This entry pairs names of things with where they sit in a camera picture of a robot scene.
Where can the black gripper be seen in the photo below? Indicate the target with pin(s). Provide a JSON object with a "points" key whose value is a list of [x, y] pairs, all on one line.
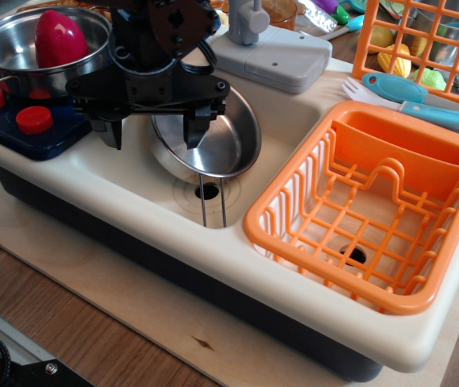
{"points": [[111, 94]]}

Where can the steel frying pan wire handle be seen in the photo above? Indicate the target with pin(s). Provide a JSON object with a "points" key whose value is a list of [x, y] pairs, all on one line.
{"points": [[229, 148]]}

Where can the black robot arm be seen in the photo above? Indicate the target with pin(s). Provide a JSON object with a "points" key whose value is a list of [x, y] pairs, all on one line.
{"points": [[160, 64]]}

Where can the cream toy kitchen sink unit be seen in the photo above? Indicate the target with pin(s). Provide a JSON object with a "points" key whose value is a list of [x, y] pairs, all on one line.
{"points": [[128, 236]]}

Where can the orange plastic drying rack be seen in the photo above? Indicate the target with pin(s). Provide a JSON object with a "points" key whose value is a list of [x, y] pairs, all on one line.
{"points": [[368, 206]]}

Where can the blue toy stove top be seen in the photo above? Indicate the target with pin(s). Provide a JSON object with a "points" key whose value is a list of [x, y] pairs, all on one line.
{"points": [[68, 127]]}

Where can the red stove knob right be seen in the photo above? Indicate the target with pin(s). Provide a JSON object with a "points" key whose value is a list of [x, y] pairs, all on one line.
{"points": [[34, 120]]}

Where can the magenta plastic toy vegetable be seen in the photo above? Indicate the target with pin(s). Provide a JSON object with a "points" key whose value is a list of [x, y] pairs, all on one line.
{"points": [[58, 40]]}

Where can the grey toy faucet base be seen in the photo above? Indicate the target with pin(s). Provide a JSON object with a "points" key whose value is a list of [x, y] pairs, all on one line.
{"points": [[254, 49]]}

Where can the purple green toy eggplant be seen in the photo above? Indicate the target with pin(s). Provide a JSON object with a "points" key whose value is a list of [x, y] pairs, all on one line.
{"points": [[334, 9]]}

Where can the yellow toy lemon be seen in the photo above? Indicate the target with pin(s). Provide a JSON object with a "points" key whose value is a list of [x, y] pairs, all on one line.
{"points": [[382, 37]]}

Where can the yellow toy corn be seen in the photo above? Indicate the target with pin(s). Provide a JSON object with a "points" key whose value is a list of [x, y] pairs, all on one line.
{"points": [[390, 61]]}

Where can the white plastic toy fork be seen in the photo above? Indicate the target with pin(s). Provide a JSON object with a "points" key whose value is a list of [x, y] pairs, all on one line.
{"points": [[357, 92]]}

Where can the green toy lettuce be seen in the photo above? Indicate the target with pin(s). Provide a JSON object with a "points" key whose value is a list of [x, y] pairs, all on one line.
{"points": [[431, 78]]}

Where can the orange plastic grid basket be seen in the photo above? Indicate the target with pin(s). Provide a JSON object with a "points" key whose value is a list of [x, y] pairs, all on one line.
{"points": [[430, 29]]}

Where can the steel pot with handles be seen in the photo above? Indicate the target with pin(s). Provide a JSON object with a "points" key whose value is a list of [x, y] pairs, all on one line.
{"points": [[20, 74]]}

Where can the black metal bracket with screw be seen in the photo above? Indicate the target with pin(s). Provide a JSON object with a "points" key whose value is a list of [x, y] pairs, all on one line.
{"points": [[45, 373]]}

